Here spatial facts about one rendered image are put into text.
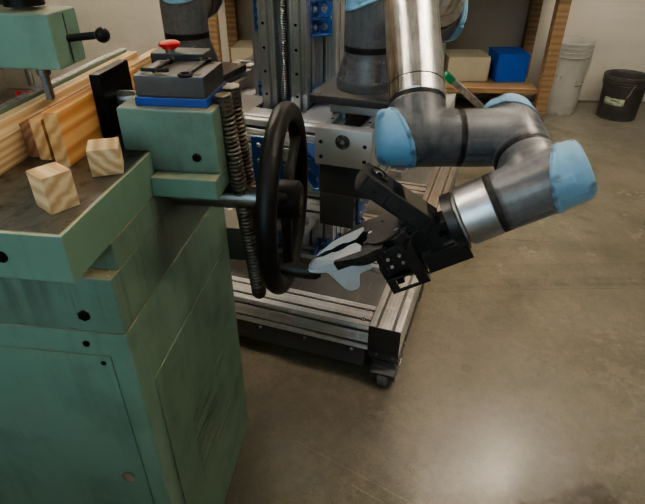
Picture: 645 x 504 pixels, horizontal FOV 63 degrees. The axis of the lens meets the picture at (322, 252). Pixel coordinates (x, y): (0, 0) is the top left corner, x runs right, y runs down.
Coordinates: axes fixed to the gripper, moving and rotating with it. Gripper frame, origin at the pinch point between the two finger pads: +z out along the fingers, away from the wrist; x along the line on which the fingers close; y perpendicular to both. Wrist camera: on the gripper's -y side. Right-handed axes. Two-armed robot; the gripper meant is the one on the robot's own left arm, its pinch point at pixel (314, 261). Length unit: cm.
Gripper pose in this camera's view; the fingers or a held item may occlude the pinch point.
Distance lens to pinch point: 71.9
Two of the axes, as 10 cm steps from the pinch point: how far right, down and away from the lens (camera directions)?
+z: -8.6, 3.6, 3.6
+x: 1.3, -5.3, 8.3
